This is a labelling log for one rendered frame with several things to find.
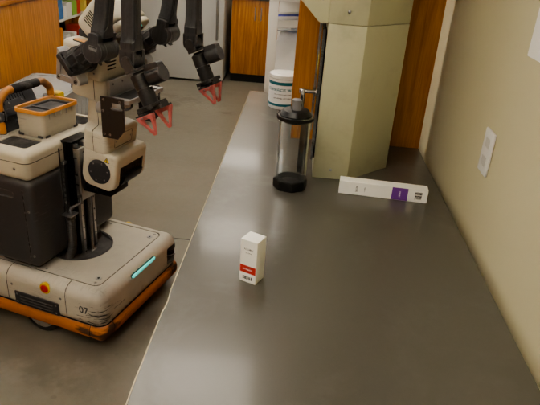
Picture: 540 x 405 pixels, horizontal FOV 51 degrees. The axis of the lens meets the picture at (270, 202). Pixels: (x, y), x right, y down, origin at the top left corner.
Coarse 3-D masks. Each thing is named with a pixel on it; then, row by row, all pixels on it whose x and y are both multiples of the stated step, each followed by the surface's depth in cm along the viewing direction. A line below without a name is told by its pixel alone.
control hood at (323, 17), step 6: (306, 0) 156; (312, 0) 156; (318, 0) 156; (324, 0) 156; (330, 0) 156; (312, 6) 157; (318, 6) 157; (324, 6) 157; (312, 12) 158; (318, 12) 158; (324, 12) 157; (318, 18) 158; (324, 18) 158
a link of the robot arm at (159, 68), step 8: (128, 64) 184; (144, 64) 191; (152, 64) 184; (160, 64) 184; (128, 72) 186; (152, 72) 184; (160, 72) 183; (168, 72) 187; (152, 80) 185; (160, 80) 185
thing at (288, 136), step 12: (300, 120) 157; (288, 132) 159; (300, 132) 159; (288, 144) 161; (300, 144) 161; (276, 156) 166; (288, 156) 162; (300, 156) 163; (276, 168) 167; (288, 168) 164; (300, 168) 164; (288, 180) 165; (300, 180) 166
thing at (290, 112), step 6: (294, 102) 159; (300, 102) 159; (288, 108) 161; (294, 108) 160; (300, 108) 160; (306, 108) 162; (282, 114) 159; (288, 114) 158; (294, 114) 158; (300, 114) 158; (306, 114) 159
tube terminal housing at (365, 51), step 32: (352, 0) 156; (384, 0) 159; (352, 32) 159; (384, 32) 164; (352, 64) 163; (384, 64) 170; (352, 96) 167; (384, 96) 176; (320, 128) 172; (352, 128) 171; (384, 128) 182; (320, 160) 176; (352, 160) 177; (384, 160) 189
